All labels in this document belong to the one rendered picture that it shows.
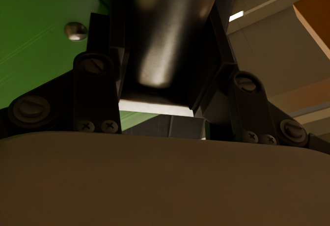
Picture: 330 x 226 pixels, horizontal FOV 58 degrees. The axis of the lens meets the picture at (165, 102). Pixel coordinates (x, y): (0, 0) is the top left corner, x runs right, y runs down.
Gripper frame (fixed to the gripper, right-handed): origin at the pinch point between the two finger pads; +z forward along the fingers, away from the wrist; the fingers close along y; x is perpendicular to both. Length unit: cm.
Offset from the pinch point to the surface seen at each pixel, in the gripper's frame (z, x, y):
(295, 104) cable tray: 156, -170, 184
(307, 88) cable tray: 170, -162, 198
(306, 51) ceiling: 385, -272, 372
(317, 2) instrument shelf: 43, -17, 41
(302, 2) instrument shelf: 46, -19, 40
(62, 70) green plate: 2.7, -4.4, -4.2
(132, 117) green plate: 2.6, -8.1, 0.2
